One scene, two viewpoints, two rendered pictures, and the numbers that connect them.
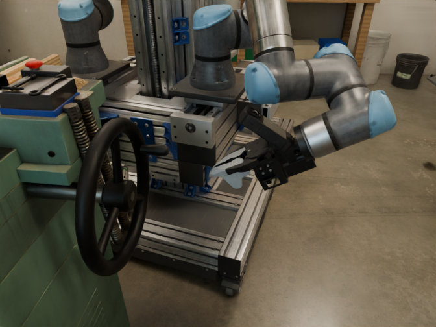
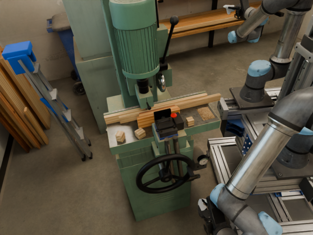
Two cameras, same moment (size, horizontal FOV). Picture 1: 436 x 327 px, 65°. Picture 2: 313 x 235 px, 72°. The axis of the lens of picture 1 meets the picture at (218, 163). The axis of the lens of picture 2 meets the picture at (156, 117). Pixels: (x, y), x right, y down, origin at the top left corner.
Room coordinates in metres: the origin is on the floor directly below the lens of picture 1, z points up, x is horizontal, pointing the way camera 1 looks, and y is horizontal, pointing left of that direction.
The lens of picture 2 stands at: (0.30, -0.36, 1.71)
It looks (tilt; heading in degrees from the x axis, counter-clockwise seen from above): 42 degrees down; 71
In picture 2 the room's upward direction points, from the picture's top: 6 degrees counter-clockwise
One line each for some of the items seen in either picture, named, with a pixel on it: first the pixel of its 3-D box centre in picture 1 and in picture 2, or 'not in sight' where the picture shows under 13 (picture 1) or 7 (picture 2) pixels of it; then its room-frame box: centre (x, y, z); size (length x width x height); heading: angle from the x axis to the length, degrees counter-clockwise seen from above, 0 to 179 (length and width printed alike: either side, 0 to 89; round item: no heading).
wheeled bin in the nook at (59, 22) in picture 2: not in sight; (85, 53); (0.37, 2.53, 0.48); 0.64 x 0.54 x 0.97; 178
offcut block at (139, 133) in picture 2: not in sight; (140, 133); (0.46, 0.40, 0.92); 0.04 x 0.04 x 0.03; 17
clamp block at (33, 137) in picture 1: (50, 124); (168, 135); (0.59, 0.32, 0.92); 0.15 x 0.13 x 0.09; 173
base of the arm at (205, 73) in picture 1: (212, 67); (294, 149); (1.10, 0.02, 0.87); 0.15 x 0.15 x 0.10
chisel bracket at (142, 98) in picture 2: not in sight; (144, 96); (0.55, 0.54, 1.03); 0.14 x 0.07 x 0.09; 83
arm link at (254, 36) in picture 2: not in sight; (252, 33); (1.40, 0.74, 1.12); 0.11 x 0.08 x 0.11; 175
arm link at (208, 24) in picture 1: (214, 29); (305, 133); (1.10, 0.01, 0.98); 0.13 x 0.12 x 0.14; 104
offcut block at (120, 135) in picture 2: not in sight; (120, 136); (0.36, 0.42, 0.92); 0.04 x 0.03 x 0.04; 50
